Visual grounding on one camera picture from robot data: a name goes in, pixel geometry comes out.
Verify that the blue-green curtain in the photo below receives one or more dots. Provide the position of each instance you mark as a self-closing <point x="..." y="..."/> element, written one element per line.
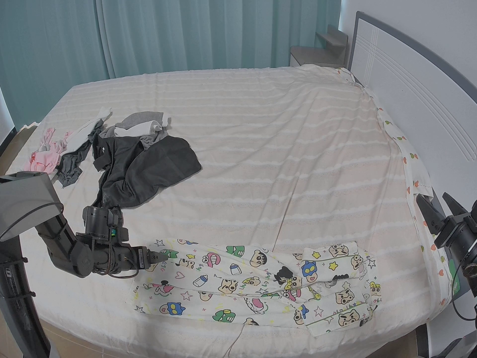
<point x="186" y="24"/>

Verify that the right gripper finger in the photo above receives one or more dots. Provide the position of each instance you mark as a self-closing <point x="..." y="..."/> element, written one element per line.
<point x="454" y="207"/>
<point x="430" y="218"/>

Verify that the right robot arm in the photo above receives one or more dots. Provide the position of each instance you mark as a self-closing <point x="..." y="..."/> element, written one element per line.
<point x="472" y="269"/>

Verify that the bed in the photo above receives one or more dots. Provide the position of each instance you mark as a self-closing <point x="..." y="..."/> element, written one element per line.
<point x="279" y="144"/>

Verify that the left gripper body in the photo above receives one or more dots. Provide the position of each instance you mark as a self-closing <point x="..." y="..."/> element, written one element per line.
<point x="130" y="257"/>

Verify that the dark grey garment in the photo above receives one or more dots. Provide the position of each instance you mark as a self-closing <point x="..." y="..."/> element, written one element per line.
<point x="70" y="166"/>

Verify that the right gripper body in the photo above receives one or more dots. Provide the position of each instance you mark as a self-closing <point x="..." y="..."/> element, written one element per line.
<point x="456" y="233"/>

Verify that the grey bedside table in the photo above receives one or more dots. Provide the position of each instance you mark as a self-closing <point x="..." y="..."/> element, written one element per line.
<point x="316" y="52"/>

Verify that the white printed pyjama top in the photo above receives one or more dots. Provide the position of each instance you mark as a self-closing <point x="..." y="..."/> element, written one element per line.
<point x="238" y="285"/>

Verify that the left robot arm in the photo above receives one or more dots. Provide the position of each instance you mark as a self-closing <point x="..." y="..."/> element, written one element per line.
<point x="28" y="200"/>

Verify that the pink garment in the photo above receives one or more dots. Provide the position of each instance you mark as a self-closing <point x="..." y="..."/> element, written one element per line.
<point x="43" y="159"/>

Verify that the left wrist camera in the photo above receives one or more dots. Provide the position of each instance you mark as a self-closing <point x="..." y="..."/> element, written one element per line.
<point x="118" y="234"/>

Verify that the grey and white garment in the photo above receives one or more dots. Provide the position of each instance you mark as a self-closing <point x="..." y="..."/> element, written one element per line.
<point x="141" y="121"/>

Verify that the black polo shirt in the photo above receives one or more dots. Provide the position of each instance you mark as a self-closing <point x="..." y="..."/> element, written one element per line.
<point x="149" y="166"/>

